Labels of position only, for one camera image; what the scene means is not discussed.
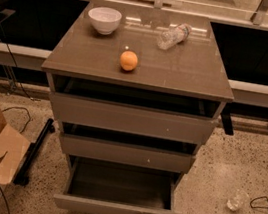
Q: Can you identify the grey bottom drawer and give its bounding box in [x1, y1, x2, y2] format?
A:
[54, 157, 180, 214]

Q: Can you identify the grey drawer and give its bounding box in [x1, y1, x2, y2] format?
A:
[54, 157, 180, 214]
[59, 133, 196, 173]
[49, 93, 217, 145]

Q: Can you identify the grey middle drawer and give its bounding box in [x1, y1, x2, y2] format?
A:
[59, 133, 196, 173]

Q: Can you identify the grey drawer cabinet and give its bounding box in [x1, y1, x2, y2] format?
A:
[19, 0, 246, 214]

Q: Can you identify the grey top drawer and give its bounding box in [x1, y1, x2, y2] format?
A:
[49, 93, 217, 145]

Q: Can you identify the clear plastic cup on floor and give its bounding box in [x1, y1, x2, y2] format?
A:
[226, 189, 249, 212]

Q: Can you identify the black tripod bar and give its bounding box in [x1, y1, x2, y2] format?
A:
[14, 118, 55, 186]

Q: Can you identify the orange fruit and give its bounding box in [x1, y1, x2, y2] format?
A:
[119, 50, 138, 71]

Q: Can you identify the clear plastic water bottle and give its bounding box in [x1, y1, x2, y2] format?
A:
[157, 24, 192, 50]

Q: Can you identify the white ceramic bowl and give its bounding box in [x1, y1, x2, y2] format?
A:
[88, 7, 122, 35]

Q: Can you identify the black cable on floor left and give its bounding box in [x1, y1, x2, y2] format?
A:
[0, 103, 34, 136]

